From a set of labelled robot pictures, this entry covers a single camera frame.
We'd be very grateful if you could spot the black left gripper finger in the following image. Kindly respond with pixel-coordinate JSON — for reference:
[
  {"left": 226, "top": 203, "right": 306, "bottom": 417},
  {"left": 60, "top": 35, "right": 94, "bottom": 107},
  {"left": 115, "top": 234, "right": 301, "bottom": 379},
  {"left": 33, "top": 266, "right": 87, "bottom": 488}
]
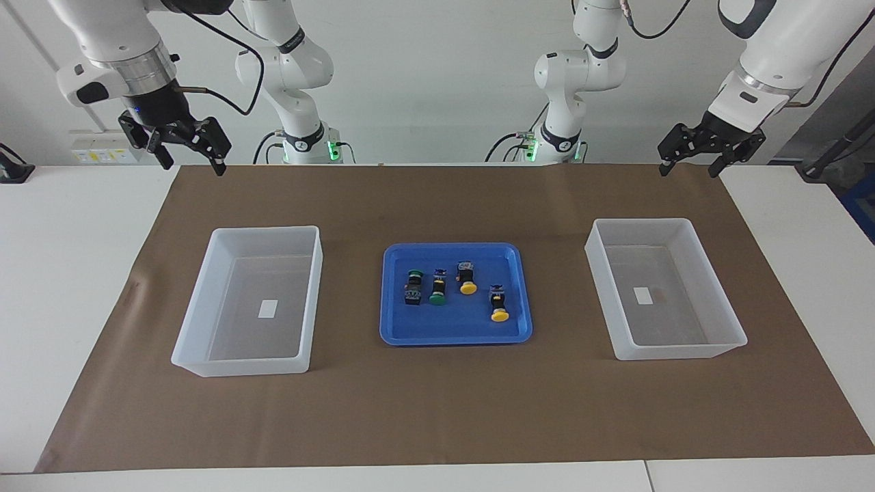
[
  {"left": 708, "top": 130, "right": 767, "bottom": 179},
  {"left": 658, "top": 123, "right": 706, "bottom": 178}
]

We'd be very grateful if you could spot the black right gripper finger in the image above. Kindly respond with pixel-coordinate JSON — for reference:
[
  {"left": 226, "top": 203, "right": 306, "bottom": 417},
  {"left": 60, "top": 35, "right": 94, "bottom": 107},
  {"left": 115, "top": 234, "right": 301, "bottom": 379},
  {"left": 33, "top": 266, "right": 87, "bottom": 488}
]
[
  {"left": 189, "top": 118, "right": 232, "bottom": 178},
  {"left": 140, "top": 127, "right": 175, "bottom": 171}
]

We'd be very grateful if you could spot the black metal stand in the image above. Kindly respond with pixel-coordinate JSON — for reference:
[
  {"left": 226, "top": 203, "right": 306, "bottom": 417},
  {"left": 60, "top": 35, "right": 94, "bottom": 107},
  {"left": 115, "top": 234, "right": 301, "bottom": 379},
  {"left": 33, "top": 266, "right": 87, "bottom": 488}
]
[{"left": 795, "top": 109, "right": 875, "bottom": 182}]

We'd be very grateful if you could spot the translucent white plastic box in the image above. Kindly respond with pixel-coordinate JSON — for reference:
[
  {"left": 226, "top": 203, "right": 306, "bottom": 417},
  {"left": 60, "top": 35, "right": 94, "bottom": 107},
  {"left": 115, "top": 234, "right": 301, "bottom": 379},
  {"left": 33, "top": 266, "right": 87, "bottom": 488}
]
[
  {"left": 585, "top": 218, "right": 749, "bottom": 361},
  {"left": 171, "top": 225, "right": 323, "bottom": 378}
]

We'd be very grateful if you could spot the blue crate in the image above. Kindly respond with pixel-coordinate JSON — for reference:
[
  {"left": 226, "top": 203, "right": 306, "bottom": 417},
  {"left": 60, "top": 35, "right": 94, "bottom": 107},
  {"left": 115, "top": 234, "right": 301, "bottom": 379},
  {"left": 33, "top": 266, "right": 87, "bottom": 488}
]
[{"left": 839, "top": 174, "right": 875, "bottom": 245}]

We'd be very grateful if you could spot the blue plastic tray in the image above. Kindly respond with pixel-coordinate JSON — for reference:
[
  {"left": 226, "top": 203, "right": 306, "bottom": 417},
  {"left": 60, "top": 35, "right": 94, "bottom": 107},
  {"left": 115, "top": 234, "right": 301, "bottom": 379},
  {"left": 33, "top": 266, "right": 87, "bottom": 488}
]
[{"left": 379, "top": 243, "right": 533, "bottom": 346}]

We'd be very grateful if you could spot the brown paper table mat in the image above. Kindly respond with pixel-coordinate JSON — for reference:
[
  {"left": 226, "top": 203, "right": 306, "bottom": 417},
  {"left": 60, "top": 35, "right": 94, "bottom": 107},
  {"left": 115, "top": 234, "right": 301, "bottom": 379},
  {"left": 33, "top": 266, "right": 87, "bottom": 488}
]
[{"left": 34, "top": 164, "right": 875, "bottom": 474}]

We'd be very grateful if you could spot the white wall power strip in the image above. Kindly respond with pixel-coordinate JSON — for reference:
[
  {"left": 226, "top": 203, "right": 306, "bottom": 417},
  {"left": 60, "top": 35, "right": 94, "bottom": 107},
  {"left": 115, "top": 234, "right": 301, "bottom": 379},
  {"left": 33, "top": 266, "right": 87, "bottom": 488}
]
[{"left": 70, "top": 131, "right": 146, "bottom": 165}]

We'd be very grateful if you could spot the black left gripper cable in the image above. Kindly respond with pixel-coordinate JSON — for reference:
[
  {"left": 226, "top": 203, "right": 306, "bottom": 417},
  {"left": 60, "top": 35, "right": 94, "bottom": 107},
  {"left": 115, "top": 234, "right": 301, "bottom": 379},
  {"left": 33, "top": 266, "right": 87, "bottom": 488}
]
[{"left": 619, "top": 0, "right": 875, "bottom": 109}]

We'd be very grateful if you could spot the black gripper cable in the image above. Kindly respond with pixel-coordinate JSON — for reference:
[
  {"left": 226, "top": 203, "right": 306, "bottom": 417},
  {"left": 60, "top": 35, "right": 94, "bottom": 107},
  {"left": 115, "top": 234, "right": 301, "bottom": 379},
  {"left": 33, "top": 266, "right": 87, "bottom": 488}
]
[
  {"left": 161, "top": 0, "right": 266, "bottom": 117},
  {"left": 619, "top": 0, "right": 875, "bottom": 109}
]

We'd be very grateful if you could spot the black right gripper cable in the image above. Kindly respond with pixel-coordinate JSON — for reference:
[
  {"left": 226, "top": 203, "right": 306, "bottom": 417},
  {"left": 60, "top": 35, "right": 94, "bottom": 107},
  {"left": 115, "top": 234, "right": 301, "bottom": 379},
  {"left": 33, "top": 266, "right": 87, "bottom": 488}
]
[{"left": 161, "top": 0, "right": 266, "bottom": 117}]

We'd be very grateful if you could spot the black clamp mount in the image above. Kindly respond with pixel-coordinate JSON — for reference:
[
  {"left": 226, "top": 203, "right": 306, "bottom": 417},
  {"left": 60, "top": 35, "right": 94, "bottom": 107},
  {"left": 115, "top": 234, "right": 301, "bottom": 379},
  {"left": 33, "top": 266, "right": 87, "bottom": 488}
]
[{"left": 0, "top": 142, "right": 36, "bottom": 184}]

